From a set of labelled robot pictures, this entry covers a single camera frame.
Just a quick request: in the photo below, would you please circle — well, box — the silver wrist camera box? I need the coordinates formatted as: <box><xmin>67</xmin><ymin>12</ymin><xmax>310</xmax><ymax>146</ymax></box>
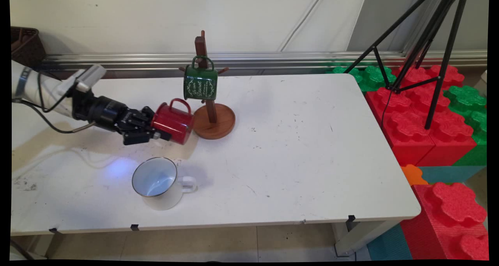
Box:
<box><xmin>58</xmin><ymin>64</ymin><xmax>107</xmax><ymax>96</ymax></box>

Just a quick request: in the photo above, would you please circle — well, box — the brown wooden mug tree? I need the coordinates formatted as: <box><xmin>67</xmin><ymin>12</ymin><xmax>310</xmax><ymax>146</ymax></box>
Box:
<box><xmin>179</xmin><ymin>30</ymin><xmax>236</xmax><ymax>140</ymax></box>

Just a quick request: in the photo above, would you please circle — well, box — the teal foam block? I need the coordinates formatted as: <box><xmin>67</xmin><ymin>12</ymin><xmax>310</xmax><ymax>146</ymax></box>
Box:
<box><xmin>418</xmin><ymin>166</ymin><xmax>487</xmax><ymax>185</ymax></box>
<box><xmin>366</xmin><ymin>224</ymin><xmax>413</xmax><ymax>261</ymax></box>

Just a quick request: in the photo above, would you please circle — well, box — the grey strap on arm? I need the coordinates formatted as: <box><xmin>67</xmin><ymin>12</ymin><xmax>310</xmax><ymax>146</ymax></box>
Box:
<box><xmin>12</xmin><ymin>66</ymin><xmax>32</xmax><ymax>102</ymax></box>

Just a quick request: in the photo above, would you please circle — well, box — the red foam building block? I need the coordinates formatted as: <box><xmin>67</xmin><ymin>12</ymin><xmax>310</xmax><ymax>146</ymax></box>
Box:
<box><xmin>365</xmin><ymin>65</ymin><xmax>478</xmax><ymax>167</ymax></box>
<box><xmin>400</xmin><ymin>182</ymin><xmax>489</xmax><ymax>261</ymax></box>

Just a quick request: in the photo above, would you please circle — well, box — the brown wicker basket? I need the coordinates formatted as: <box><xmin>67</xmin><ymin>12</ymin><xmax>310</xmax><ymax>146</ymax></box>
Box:
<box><xmin>11</xmin><ymin>26</ymin><xmax>47</xmax><ymax>67</ymax></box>

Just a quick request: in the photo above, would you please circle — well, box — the green enamel mug white print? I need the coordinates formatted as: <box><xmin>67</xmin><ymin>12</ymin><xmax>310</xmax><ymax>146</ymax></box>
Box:
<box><xmin>183</xmin><ymin>56</ymin><xmax>218</xmax><ymax>101</ymax></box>

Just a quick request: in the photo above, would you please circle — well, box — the white wall cable conduit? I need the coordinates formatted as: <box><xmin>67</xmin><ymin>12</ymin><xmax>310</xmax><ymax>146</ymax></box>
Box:
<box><xmin>278</xmin><ymin>0</ymin><xmax>326</xmax><ymax>52</ymax></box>

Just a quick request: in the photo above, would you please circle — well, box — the red enamel mug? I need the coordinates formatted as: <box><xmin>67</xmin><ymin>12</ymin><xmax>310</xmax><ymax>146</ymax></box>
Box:
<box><xmin>151</xmin><ymin>98</ymin><xmax>195</xmax><ymax>145</ymax></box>

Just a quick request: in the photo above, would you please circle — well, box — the white table leg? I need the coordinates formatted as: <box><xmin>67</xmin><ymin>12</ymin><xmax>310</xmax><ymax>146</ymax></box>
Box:
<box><xmin>331</xmin><ymin>219</ymin><xmax>402</xmax><ymax>257</ymax></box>

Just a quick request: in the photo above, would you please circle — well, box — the aluminium wall rail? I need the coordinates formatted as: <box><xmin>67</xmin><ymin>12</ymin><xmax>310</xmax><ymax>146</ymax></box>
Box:
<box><xmin>41</xmin><ymin>51</ymin><xmax>488</xmax><ymax>78</ymax></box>

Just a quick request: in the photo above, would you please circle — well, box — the black tripod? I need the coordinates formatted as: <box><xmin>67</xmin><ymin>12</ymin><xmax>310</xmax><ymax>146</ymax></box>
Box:
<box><xmin>343</xmin><ymin>0</ymin><xmax>469</xmax><ymax>130</ymax></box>

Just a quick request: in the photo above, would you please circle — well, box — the green foam building block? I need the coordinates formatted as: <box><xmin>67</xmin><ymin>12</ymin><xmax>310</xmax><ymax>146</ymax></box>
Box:
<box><xmin>444</xmin><ymin>86</ymin><xmax>488</xmax><ymax>166</ymax></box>
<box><xmin>326</xmin><ymin>65</ymin><xmax>396</xmax><ymax>92</ymax></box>

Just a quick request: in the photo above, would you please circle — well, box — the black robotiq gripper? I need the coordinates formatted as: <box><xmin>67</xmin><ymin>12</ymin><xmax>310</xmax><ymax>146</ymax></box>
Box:
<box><xmin>72</xmin><ymin>90</ymin><xmax>172</xmax><ymax>146</ymax></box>

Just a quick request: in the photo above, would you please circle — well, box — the orange foam piece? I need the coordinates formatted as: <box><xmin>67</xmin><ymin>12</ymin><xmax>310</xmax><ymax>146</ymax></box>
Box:
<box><xmin>401</xmin><ymin>164</ymin><xmax>428</xmax><ymax>186</ymax></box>

